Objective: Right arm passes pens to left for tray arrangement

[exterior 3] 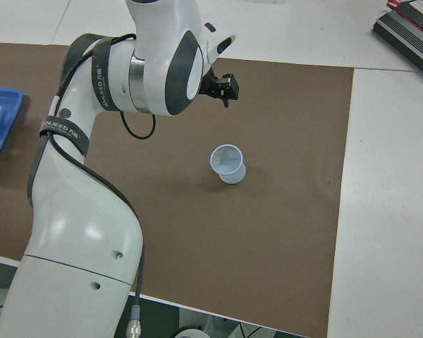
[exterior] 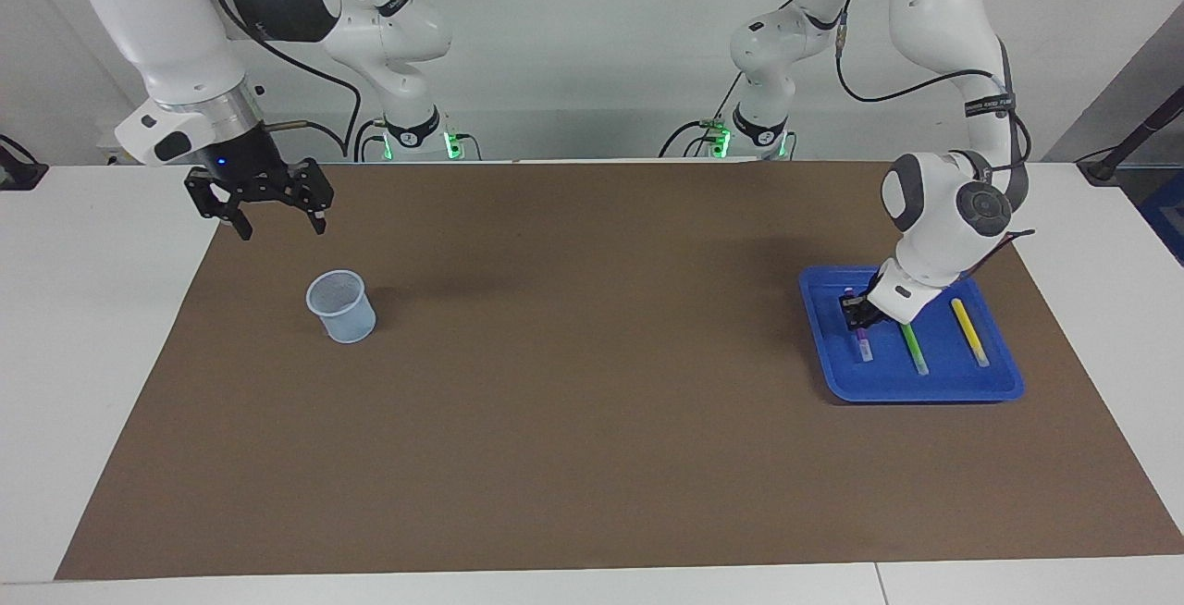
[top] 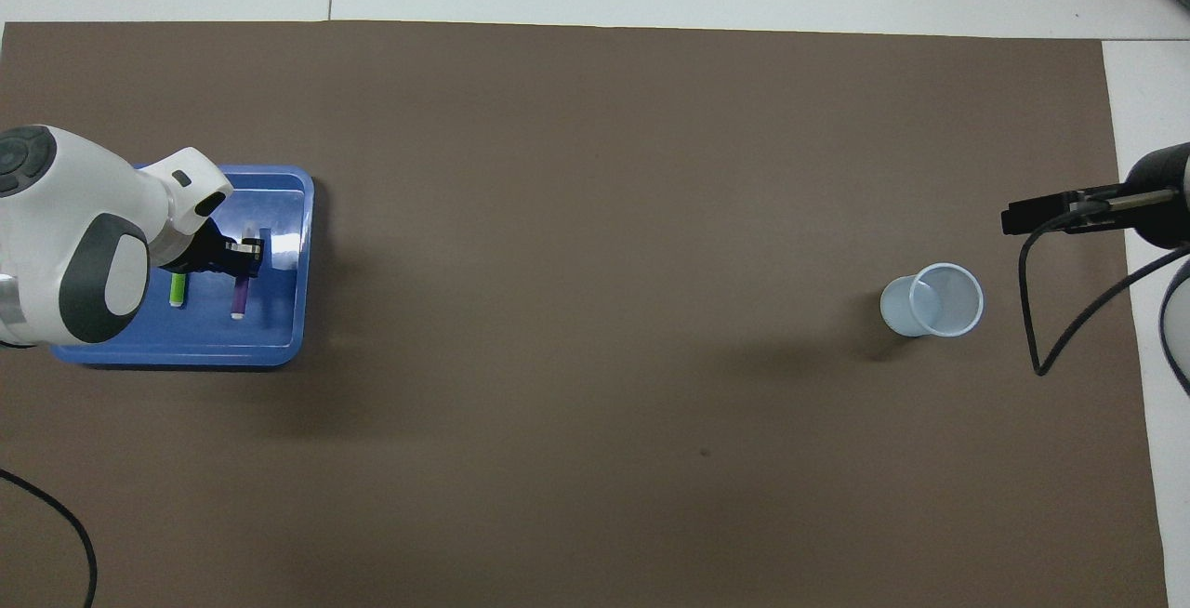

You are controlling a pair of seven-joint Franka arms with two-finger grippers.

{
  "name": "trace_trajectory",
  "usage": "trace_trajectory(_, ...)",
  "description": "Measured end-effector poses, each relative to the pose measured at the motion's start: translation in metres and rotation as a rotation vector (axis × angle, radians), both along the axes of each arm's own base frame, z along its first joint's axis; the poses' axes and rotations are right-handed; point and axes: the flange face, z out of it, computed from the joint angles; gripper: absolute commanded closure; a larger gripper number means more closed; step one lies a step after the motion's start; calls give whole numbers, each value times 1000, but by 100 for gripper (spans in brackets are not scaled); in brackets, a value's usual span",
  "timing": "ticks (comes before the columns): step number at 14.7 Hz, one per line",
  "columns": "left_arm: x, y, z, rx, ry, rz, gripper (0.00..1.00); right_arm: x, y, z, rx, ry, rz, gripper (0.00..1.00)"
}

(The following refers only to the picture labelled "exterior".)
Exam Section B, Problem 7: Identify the green pen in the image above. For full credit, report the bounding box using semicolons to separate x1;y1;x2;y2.
901;323;931;377

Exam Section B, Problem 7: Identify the yellow pen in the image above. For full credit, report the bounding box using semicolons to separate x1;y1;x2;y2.
949;298;991;368

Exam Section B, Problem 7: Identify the blue plastic tray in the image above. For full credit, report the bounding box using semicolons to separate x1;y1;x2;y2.
798;265;1026;404

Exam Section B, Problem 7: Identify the translucent plastic cup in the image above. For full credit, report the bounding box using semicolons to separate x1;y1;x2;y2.
306;270;378;345

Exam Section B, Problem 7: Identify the black clamp device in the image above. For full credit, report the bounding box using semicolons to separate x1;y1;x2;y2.
0;133;49;191

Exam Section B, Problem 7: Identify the brown table mat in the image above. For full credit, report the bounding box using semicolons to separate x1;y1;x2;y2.
54;159;1184;581

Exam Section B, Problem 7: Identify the blue crate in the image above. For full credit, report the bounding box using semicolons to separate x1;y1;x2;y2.
1140;170;1184;265

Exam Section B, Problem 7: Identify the black stand pole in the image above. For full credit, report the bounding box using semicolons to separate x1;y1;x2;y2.
1076;87;1184;186

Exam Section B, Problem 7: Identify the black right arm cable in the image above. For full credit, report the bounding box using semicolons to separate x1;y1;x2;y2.
211;0;371;162

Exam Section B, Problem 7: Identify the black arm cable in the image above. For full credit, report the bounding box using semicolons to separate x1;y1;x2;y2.
786;0;1037;278
211;0;371;162

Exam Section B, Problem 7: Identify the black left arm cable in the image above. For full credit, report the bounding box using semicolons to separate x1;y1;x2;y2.
786;0;1037;278

